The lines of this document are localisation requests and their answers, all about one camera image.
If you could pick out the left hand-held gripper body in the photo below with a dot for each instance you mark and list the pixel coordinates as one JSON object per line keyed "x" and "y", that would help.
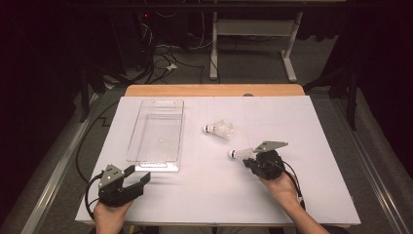
{"x": 113, "y": 195}

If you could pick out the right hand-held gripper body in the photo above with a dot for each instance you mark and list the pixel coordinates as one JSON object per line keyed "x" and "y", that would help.
{"x": 269, "y": 164}

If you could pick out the clear plastic tray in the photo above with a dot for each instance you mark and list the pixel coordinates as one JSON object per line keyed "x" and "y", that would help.
{"x": 156, "y": 136}

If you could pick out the person's left hand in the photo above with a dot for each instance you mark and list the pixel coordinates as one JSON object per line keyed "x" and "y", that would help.
{"x": 110, "y": 219}

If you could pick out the person's right hand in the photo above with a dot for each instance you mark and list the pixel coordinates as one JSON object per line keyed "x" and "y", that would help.
{"x": 282, "y": 190}

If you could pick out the white table cover sheet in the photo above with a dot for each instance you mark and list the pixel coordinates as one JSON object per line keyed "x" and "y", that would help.
{"x": 211, "y": 201}

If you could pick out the black metal stand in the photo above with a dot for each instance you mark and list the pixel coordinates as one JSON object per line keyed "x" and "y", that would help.
{"x": 352, "y": 100}
{"x": 85, "y": 97}

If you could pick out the small white plug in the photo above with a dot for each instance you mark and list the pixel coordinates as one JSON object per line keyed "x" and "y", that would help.
{"x": 171, "y": 67}

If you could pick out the black equipment case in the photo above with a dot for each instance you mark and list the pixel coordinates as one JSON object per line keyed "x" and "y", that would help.
{"x": 130, "y": 39}

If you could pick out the dark curtain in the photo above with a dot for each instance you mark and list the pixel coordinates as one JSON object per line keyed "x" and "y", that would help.
{"x": 32, "y": 81}
{"x": 386, "y": 81}

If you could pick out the aluminium floor rail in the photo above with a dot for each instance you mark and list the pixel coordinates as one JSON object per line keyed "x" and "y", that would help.
{"x": 58, "y": 177}
{"x": 382, "y": 195}

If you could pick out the white metal desk frame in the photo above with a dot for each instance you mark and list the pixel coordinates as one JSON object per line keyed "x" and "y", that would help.
{"x": 253, "y": 27}

